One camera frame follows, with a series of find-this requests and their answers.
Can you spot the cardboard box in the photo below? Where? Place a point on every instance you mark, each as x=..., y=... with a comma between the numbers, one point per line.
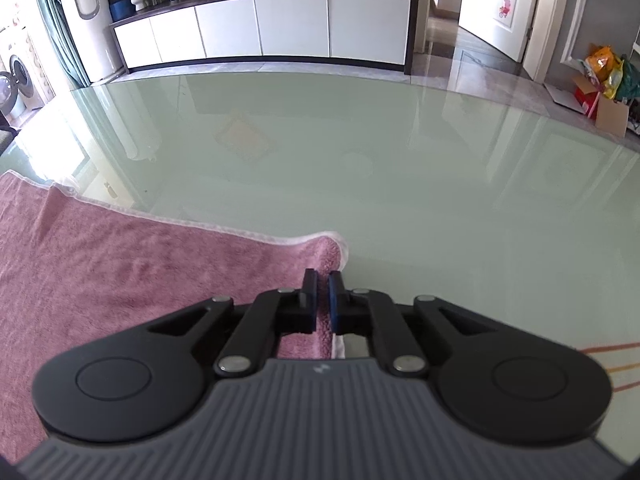
x=612, y=115

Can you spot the beige tower air conditioner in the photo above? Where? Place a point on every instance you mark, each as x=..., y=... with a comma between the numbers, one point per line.
x=90, y=25

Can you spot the white sideboard cabinet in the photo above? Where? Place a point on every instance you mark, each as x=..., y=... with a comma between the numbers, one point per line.
x=290, y=25

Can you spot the washing machine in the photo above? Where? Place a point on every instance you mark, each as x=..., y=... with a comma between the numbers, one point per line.
x=22, y=75

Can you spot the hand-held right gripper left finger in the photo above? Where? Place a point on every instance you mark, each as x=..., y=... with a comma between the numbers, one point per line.
x=310, y=305

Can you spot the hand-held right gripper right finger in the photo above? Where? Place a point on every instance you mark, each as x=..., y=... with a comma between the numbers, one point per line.
x=335, y=305

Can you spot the blue pot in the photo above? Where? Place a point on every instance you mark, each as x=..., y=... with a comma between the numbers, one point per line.
x=121, y=10

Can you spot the green plastic bag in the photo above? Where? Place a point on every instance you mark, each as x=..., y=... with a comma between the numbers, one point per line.
x=627, y=80

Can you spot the teal curtain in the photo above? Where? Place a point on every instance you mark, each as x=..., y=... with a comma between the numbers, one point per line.
x=55, y=25

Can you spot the white door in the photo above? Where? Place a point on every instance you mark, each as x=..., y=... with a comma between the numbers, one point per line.
x=495, y=5

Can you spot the pink towel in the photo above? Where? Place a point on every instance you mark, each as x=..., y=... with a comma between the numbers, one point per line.
x=125, y=270

